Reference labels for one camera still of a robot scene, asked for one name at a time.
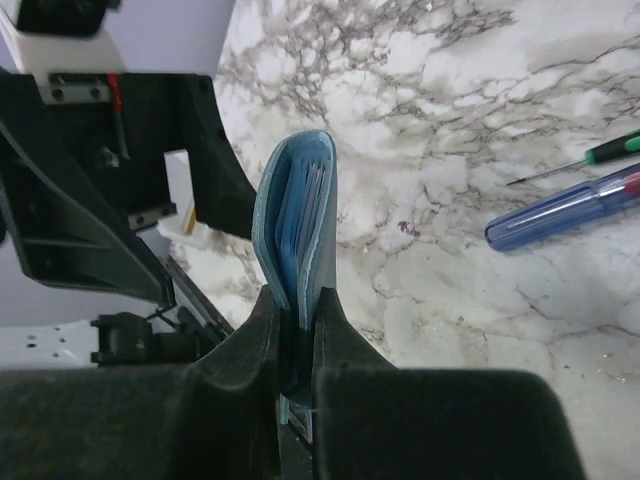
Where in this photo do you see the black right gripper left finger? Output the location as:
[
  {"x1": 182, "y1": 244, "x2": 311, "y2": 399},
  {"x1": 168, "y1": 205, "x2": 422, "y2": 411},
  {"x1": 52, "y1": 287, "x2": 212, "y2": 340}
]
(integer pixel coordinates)
[{"x1": 1, "y1": 288, "x2": 281, "y2": 479}]

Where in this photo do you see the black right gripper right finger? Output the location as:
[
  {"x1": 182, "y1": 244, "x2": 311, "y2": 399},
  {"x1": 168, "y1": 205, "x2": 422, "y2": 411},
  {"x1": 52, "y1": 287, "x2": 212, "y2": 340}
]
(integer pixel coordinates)
[{"x1": 313, "y1": 289, "x2": 585, "y2": 479}]

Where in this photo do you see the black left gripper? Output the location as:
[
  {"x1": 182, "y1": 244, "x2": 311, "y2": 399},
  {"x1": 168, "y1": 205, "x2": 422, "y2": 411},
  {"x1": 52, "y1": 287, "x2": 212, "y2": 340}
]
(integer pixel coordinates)
[{"x1": 1, "y1": 72, "x2": 256, "y2": 307}]

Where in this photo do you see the blue leather card holder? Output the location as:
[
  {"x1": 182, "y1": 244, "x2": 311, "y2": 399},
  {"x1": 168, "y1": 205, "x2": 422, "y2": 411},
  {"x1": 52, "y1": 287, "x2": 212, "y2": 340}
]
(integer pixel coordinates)
[{"x1": 251, "y1": 130, "x2": 337, "y2": 434}]

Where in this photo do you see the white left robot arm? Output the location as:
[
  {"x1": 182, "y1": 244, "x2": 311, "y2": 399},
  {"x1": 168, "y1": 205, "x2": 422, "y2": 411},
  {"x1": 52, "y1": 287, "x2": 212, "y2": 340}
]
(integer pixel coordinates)
[{"x1": 1, "y1": 1, "x2": 256, "y2": 373}]

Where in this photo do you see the blue transparent handle screwdriver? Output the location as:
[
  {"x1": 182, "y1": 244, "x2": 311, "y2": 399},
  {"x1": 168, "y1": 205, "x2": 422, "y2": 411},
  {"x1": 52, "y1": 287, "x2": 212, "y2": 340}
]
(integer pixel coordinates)
[{"x1": 485, "y1": 164, "x2": 639, "y2": 252}]

